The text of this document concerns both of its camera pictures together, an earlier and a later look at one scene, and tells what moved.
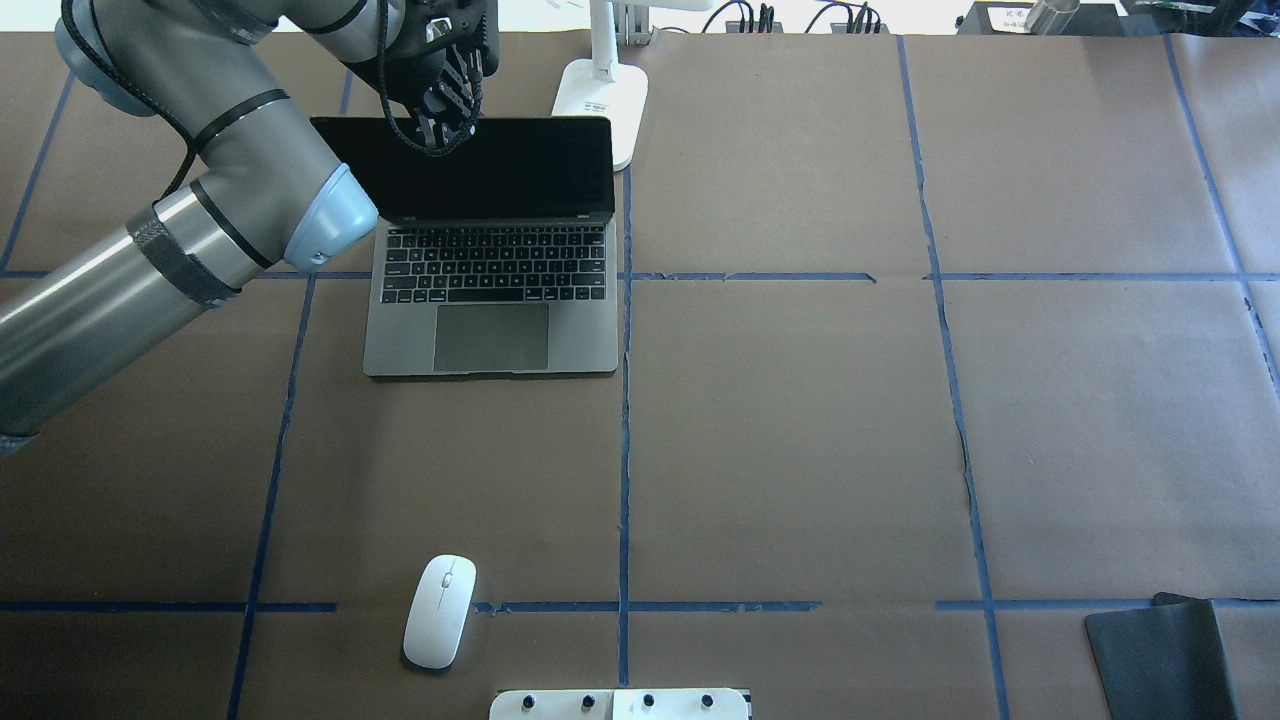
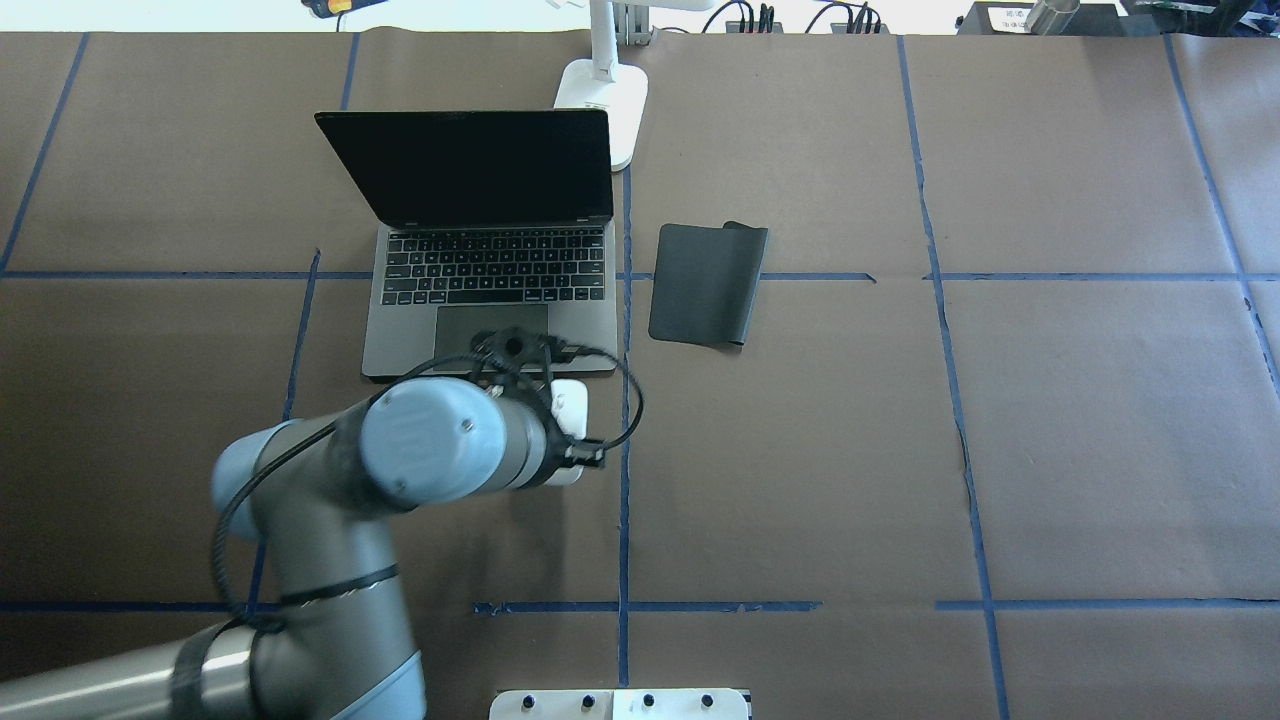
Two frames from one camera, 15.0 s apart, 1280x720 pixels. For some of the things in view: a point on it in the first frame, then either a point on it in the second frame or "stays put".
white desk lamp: [603, 87] stays put
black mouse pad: [1163, 662] -> [705, 281]
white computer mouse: [440, 612] -> [569, 402]
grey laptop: [496, 257] stays put
